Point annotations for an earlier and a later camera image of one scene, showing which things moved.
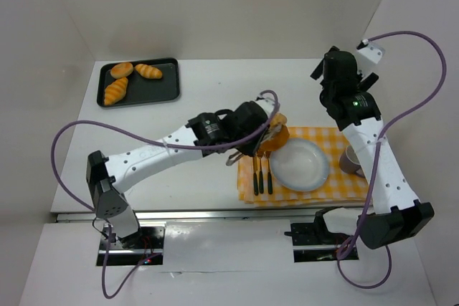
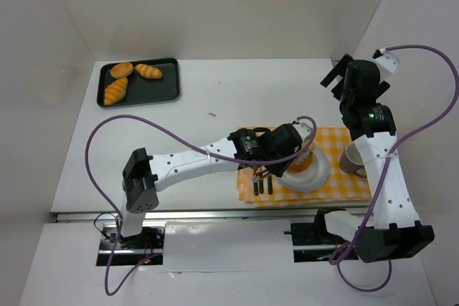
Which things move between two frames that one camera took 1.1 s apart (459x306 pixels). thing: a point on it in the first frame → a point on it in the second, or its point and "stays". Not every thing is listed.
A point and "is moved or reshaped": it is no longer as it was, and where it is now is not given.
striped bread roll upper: [148, 71] stays
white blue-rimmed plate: [299, 164] stays
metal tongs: [240, 153] is moved or reshaped
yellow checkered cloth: [339, 188] stays
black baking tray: [141, 88] stays
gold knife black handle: [255, 177] stays
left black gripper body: [263, 132] → [272, 168]
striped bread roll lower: [115, 91] stays
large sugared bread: [277, 135] is moved or reshaped
